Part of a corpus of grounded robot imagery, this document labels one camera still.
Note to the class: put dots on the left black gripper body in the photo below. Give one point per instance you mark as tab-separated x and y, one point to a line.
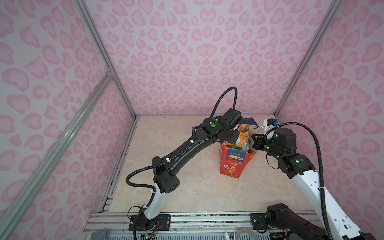
232	135

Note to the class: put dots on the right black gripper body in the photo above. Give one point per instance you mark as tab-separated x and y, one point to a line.
262	144

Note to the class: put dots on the orange snack packet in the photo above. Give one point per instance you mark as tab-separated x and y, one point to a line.
242	141

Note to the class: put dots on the red white paper bag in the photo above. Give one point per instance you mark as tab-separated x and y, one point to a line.
233	161

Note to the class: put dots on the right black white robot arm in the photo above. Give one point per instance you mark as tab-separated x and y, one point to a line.
336	223

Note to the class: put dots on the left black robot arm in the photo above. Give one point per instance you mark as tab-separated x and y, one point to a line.
211	130

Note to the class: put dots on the blue booklet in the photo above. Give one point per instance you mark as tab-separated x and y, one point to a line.
249	121

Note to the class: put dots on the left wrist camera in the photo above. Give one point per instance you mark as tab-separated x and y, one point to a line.
231	118

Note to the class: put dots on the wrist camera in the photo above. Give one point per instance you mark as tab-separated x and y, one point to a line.
231	118
269	124

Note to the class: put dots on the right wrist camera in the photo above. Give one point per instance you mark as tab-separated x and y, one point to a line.
269	124

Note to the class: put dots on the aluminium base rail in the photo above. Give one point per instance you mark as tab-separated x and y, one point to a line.
186	226

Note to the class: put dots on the diagonal aluminium frame bar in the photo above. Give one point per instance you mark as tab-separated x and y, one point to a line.
31	145

